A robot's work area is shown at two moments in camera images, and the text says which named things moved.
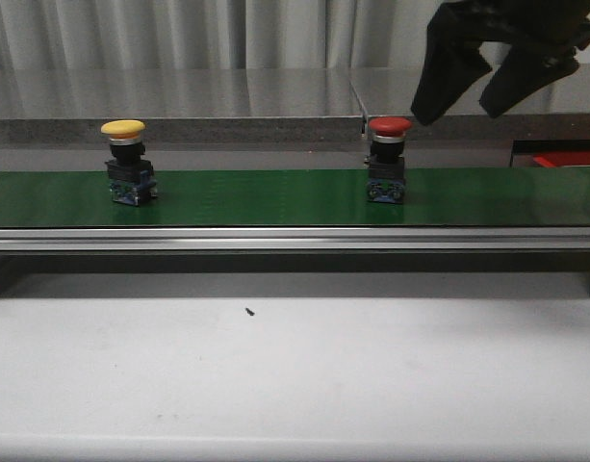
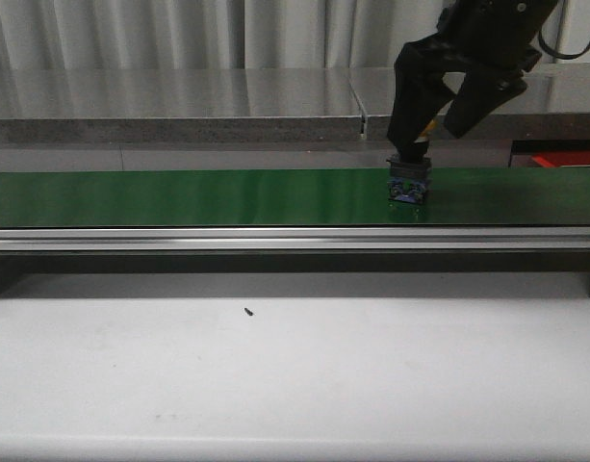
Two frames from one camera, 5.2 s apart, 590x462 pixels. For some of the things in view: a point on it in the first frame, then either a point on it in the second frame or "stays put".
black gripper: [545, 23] -> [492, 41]
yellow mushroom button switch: [131, 178] -> [408, 181]
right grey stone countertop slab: [568, 109] stays put
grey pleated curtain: [208, 34] stays put
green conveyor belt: [489, 197] stays put
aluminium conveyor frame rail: [294, 239] stays put
